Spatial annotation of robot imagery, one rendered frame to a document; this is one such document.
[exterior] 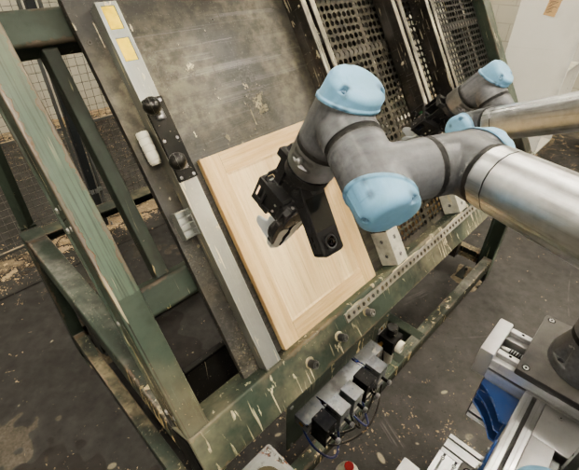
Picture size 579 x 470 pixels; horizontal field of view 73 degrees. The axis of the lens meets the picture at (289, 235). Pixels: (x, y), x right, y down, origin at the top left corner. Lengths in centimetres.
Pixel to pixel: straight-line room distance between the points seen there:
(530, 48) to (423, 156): 432
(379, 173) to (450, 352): 205
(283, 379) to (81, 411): 137
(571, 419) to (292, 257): 76
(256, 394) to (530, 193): 83
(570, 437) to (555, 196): 78
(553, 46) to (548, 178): 429
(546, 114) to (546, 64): 381
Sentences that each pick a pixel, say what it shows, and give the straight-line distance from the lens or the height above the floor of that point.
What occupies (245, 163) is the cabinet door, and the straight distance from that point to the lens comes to 109.
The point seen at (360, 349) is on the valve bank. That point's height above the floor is 74.
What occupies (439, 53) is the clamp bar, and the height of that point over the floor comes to 144.
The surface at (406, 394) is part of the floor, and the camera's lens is 219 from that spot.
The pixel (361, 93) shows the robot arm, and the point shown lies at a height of 167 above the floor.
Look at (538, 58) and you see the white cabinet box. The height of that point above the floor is 93.
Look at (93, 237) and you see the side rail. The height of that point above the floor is 132.
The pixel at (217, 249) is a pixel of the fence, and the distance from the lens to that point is 99.
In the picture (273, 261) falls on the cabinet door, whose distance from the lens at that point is 110.
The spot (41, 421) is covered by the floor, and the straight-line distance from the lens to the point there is 235.
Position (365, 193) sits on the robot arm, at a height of 159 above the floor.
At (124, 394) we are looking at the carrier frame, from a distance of 204.
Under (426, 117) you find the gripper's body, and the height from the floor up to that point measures 140.
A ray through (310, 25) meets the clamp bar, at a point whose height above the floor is 161.
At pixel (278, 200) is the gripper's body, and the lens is 61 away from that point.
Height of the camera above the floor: 180
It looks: 36 degrees down
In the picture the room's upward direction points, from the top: straight up
